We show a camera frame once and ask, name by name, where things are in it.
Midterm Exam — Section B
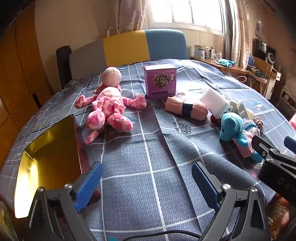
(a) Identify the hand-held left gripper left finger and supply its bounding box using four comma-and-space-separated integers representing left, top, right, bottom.
28, 161, 105, 241

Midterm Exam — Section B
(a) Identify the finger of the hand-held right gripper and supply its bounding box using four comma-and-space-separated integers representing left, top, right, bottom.
284, 136, 296, 149
252, 135, 296, 163

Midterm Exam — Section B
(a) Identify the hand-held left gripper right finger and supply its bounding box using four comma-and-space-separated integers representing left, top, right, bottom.
191, 162, 271, 241

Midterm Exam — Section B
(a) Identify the pink satin scrunchie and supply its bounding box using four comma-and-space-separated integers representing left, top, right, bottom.
253, 116, 264, 131

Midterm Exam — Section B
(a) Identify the blue plush elephant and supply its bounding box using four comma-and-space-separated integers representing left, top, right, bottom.
219, 112, 265, 168

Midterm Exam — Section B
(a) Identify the gold storage box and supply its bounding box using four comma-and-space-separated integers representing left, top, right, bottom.
14, 113, 102, 219

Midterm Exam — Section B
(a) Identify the white sponge block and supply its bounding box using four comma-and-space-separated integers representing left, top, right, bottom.
199, 88, 233, 118

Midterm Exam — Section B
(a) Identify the pink towel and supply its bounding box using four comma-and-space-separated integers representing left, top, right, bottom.
165, 96, 208, 121

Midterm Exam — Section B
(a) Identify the person's right forearm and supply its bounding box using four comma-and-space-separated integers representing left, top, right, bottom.
265, 193, 296, 241

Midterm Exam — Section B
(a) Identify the wooden chair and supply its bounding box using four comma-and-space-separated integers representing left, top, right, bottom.
252, 56, 273, 95

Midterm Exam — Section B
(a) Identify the pink spotted plush toy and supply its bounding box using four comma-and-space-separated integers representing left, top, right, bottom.
74, 66, 147, 145

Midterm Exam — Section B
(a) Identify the teal plush toy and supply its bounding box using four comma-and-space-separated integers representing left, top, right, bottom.
218, 59, 237, 67

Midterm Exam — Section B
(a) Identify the black speaker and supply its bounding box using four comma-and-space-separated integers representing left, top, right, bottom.
266, 46, 277, 67

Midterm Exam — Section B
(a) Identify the wooden desk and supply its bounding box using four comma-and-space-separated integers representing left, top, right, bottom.
191, 56, 248, 76

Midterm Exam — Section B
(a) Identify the clear plastic container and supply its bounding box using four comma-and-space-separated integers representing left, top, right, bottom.
205, 47, 222, 59

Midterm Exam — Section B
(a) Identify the beige curtain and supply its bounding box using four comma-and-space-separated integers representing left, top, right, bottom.
223, 0, 250, 70
107, 0, 151, 36

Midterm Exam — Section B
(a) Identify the purple cardboard box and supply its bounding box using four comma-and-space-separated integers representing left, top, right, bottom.
143, 64, 178, 100

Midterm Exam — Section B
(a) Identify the black upright roll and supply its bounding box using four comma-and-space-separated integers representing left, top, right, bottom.
56, 46, 72, 90

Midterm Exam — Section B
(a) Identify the grey yellow blue headboard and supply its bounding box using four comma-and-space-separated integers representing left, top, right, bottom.
69, 29, 188, 81

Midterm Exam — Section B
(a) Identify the wooden wardrobe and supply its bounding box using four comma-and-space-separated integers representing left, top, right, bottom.
0, 0, 53, 149

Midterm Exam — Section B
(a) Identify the window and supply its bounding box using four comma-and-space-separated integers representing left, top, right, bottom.
148, 0, 226, 35

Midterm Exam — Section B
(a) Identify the black cable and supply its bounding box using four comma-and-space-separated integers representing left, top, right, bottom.
125, 231, 201, 240

